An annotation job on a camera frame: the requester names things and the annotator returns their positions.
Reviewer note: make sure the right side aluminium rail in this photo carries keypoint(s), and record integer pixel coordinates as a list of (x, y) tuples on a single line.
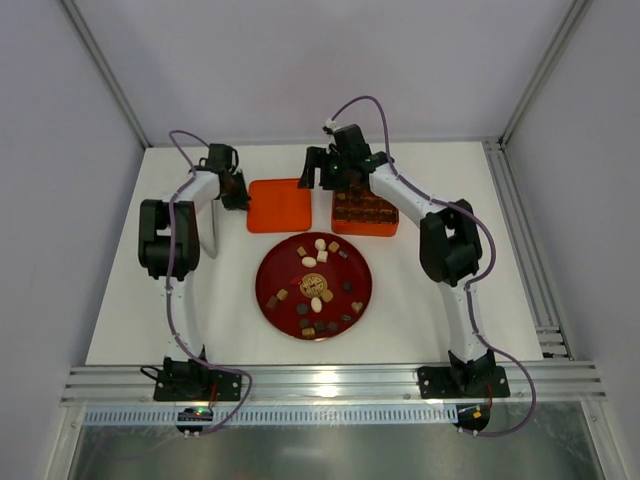
[(542, 302)]

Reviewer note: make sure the left controller board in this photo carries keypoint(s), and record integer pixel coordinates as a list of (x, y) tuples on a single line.
[(195, 414)]

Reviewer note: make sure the brown chocolate left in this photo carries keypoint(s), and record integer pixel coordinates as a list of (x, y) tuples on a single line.
[(272, 302)]

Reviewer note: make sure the metal tongs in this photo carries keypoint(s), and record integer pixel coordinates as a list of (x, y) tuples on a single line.
[(209, 236)]

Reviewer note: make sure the tan chocolate left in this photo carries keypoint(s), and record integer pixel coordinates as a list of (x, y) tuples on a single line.
[(282, 294)]

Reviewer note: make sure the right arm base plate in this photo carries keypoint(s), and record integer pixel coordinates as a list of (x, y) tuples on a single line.
[(442, 383)]

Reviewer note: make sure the corner frame post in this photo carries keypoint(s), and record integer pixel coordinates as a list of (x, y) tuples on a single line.
[(563, 33), (100, 62)]

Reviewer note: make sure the left corner frame post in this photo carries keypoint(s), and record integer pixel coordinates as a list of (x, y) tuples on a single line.
[(100, 62)]

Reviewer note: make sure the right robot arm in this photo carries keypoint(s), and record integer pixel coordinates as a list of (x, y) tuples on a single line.
[(450, 248)]

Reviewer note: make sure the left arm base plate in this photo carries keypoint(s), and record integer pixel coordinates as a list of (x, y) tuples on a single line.
[(203, 385)]

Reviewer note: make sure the round red plate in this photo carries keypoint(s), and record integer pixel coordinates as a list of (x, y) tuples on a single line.
[(282, 268)]

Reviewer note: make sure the white cube chocolate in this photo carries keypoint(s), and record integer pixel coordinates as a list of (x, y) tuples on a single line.
[(322, 256)]

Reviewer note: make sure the white oval swirl chocolate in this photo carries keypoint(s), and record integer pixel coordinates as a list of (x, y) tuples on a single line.
[(316, 304)]

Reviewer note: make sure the tan fluted cup chocolate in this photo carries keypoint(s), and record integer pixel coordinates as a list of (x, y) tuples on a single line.
[(327, 295)]

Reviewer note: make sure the orange chocolate box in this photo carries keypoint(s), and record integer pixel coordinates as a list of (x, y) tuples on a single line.
[(359, 212)]

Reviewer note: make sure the slotted cable duct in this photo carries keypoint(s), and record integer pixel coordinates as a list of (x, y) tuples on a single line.
[(272, 415)]

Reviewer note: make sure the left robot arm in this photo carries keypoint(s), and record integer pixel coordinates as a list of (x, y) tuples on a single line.
[(169, 249)]

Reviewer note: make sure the orange box lid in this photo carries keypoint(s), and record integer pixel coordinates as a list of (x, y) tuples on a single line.
[(279, 206)]

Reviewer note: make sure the white faceted chocolate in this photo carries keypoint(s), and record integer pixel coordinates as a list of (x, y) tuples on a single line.
[(320, 244)]

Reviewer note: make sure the aluminium front rail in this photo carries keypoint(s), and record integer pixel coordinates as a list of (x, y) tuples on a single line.
[(366, 383)]

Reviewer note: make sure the aluminium rail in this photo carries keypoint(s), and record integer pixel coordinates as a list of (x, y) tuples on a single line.
[(366, 383), (542, 302)]

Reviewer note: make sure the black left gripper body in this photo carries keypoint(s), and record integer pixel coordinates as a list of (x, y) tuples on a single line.
[(234, 193)]

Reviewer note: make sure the controller board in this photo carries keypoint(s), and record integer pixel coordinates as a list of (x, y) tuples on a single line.
[(195, 414), (473, 417)]

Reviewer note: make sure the right controller board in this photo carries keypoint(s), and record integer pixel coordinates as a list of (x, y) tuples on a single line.
[(473, 417)]

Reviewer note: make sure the right corner frame post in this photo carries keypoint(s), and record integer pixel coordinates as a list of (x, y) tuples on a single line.
[(563, 33)]

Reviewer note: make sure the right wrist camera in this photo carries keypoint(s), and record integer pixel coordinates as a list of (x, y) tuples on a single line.
[(330, 127)]

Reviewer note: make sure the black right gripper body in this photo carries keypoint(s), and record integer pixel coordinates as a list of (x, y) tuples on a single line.
[(321, 167)]

